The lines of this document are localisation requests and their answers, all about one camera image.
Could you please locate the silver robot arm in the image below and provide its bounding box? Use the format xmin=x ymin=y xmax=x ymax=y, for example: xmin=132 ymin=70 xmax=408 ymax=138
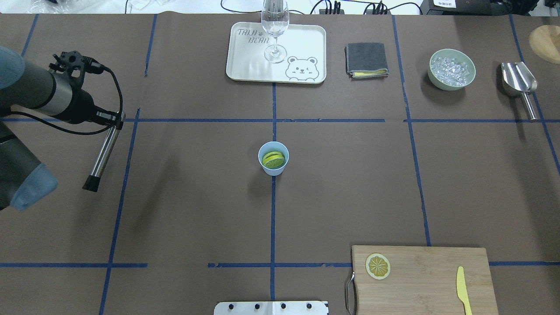
xmin=0 ymin=46 xmax=126 ymax=210

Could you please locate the blue plastic cup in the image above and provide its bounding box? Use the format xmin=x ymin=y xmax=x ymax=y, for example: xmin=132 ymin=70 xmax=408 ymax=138
xmin=258 ymin=141 xmax=290 ymax=177

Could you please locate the thin lemon slice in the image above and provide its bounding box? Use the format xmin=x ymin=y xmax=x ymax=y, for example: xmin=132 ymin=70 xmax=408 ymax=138
xmin=365 ymin=253 xmax=391 ymax=280

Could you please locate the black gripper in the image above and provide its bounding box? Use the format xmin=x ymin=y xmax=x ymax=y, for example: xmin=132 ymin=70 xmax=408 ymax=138
xmin=48 ymin=51 xmax=124 ymax=131

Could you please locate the clear wine glass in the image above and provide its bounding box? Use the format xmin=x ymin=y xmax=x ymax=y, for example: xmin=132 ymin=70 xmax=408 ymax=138
xmin=261 ymin=0 xmax=290 ymax=64

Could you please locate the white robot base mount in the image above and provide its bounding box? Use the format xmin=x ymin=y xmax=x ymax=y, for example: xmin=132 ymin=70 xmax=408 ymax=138
xmin=213 ymin=301 xmax=329 ymax=315

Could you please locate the lemon half piece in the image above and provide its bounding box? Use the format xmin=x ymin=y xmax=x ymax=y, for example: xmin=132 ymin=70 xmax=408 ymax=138
xmin=261 ymin=151 xmax=286 ymax=169

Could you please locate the metal ice scoop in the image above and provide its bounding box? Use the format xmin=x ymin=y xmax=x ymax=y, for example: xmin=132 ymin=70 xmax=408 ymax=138
xmin=500 ymin=62 xmax=538 ymax=123

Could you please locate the wooden cup tree stand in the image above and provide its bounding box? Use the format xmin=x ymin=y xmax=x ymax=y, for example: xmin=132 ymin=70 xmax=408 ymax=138
xmin=529 ymin=24 xmax=560 ymax=64

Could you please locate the steel muddler black tip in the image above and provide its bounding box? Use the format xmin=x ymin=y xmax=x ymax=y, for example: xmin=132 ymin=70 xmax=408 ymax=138
xmin=82 ymin=113 xmax=126 ymax=192

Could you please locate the cream bear serving tray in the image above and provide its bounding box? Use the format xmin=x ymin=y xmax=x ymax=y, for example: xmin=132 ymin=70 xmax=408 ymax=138
xmin=226 ymin=22 xmax=327 ymax=84

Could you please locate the green bowl of ice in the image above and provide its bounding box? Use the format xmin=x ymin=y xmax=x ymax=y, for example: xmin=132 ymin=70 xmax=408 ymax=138
xmin=427 ymin=49 xmax=476 ymax=91

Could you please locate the grey folded cloth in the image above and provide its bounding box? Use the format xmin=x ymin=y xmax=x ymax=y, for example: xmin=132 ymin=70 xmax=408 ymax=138
xmin=345 ymin=42 xmax=389 ymax=79

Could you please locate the bamboo cutting board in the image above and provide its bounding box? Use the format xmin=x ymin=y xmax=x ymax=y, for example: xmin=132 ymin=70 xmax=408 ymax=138
xmin=351 ymin=245 xmax=498 ymax=315

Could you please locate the yellow plastic knife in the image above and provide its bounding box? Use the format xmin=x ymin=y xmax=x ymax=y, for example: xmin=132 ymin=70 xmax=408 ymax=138
xmin=456 ymin=266 xmax=472 ymax=315

